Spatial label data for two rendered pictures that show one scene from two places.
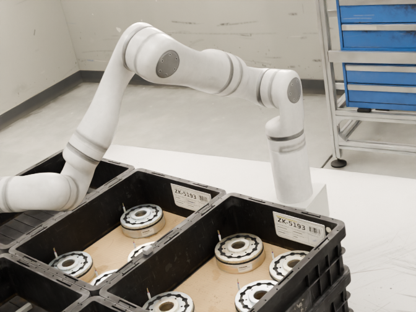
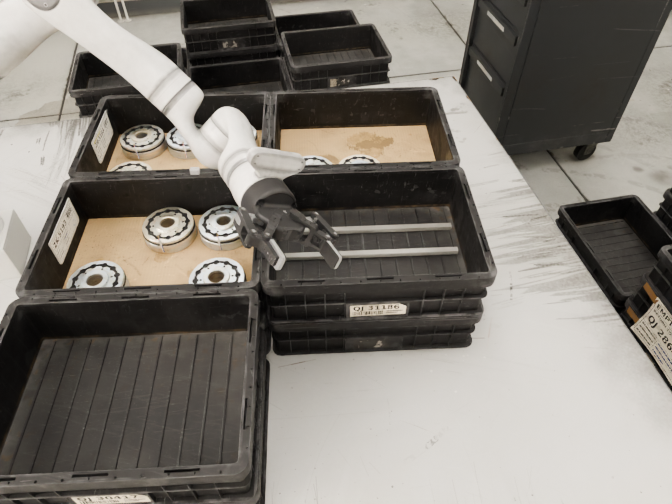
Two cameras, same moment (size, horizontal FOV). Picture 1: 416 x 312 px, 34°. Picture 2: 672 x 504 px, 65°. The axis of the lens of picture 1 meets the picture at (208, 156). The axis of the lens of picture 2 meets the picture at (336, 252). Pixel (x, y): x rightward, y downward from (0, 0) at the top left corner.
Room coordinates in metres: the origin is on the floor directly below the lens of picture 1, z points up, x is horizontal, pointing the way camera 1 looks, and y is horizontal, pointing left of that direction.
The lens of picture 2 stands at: (1.58, 0.91, 1.62)
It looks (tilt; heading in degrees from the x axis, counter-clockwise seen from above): 48 degrees down; 221
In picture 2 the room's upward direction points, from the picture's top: straight up
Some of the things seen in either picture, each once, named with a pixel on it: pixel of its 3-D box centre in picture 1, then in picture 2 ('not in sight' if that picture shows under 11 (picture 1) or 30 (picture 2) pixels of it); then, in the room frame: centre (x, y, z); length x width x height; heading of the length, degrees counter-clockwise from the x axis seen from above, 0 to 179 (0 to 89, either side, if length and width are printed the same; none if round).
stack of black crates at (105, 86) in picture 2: not in sight; (143, 116); (0.69, -0.91, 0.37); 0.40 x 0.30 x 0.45; 143
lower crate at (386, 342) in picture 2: not in sight; (368, 277); (1.01, 0.50, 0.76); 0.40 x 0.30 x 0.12; 134
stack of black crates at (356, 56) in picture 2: not in sight; (334, 94); (0.05, -0.43, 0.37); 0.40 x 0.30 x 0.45; 143
